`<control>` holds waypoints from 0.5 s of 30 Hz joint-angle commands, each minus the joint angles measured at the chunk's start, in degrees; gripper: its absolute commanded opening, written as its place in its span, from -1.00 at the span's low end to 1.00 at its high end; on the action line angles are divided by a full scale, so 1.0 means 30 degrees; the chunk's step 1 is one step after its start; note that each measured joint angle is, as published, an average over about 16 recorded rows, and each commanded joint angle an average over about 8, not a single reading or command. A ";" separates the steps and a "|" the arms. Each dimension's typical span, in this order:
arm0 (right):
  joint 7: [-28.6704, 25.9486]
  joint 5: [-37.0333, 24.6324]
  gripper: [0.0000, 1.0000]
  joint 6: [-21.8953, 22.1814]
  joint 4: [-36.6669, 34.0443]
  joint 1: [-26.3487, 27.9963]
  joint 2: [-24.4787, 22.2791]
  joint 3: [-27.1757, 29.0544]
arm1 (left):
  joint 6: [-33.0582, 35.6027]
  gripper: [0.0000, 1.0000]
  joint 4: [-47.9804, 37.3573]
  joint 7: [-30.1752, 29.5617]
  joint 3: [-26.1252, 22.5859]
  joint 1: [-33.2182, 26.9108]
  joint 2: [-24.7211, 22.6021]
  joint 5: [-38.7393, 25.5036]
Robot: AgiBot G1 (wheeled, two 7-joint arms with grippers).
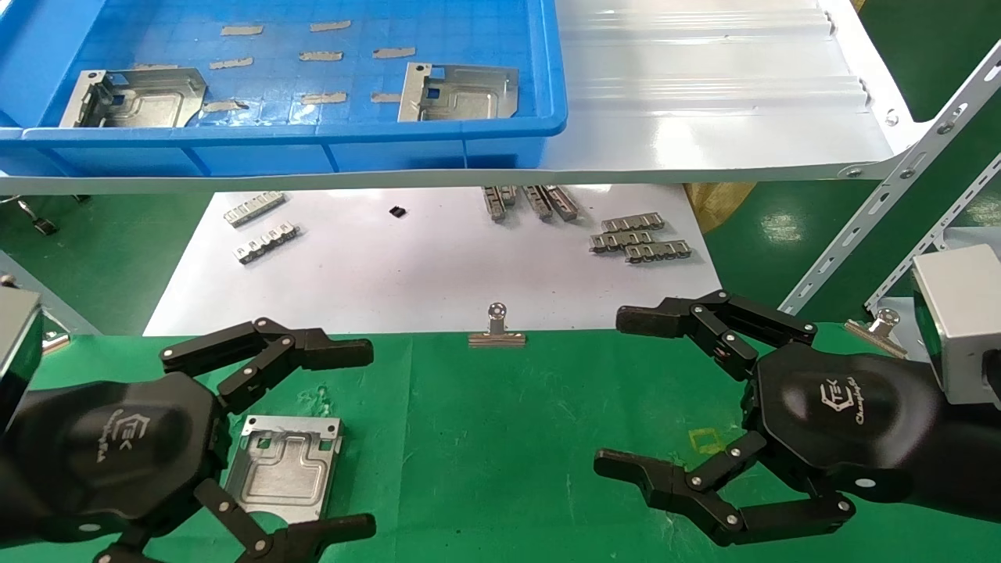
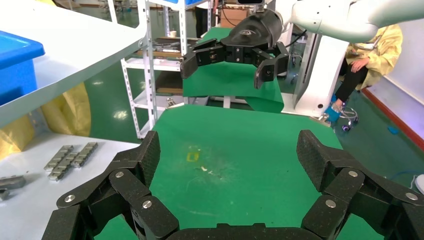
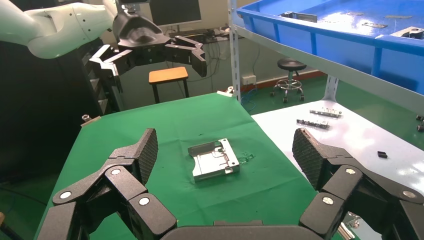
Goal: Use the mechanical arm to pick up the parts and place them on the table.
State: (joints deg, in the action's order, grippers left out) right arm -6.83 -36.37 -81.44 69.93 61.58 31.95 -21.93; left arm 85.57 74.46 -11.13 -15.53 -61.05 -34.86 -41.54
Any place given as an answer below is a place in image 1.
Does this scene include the white metal shelf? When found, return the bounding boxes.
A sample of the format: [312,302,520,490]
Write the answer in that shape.
[0,0,935,196]

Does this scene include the stamped grey metal plate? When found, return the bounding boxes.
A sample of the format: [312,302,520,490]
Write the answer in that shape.
[59,67,208,129]
[224,414,343,525]
[397,63,520,123]

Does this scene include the blue plastic bin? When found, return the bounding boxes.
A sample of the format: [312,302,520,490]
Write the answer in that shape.
[0,0,569,178]

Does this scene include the black caster wheel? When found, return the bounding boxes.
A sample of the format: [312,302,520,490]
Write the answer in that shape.
[16,199,59,235]

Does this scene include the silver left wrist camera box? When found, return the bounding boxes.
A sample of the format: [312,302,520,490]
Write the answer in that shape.
[0,288,44,429]

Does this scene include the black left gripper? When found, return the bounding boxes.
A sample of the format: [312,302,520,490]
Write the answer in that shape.
[12,371,377,563]

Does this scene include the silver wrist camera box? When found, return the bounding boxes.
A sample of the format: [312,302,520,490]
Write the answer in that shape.
[911,244,1001,406]
[0,288,44,429]

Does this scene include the grey metal frame bar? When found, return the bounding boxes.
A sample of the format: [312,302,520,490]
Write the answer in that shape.
[0,250,102,337]

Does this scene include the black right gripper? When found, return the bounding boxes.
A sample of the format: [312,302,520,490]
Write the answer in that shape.
[593,290,951,548]

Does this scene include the white side panel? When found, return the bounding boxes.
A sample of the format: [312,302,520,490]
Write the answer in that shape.
[931,225,1001,259]

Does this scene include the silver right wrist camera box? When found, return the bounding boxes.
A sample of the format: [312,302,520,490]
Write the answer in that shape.
[911,244,1001,406]

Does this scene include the white perforated angle rail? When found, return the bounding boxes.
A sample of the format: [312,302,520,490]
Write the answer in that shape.
[778,39,1001,317]
[864,152,1001,311]

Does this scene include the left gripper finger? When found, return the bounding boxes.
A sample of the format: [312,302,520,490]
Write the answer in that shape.
[160,317,375,415]

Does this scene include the white paper sheet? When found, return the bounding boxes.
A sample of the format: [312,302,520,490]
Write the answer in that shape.
[143,185,724,337]

